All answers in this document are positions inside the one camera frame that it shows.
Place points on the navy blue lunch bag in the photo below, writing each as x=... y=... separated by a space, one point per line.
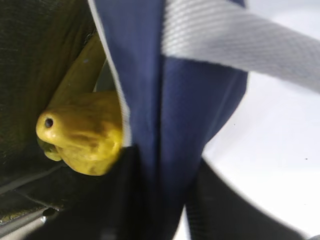
x=180 y=69

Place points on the yellow banana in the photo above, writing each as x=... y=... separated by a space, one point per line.
x=82 y=76

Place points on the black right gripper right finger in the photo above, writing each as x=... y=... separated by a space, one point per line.
x=216 y=212

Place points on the yellow pear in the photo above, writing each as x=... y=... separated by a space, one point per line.
x=86 y=132

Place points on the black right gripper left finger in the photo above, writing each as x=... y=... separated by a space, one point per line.
x=110 y=211

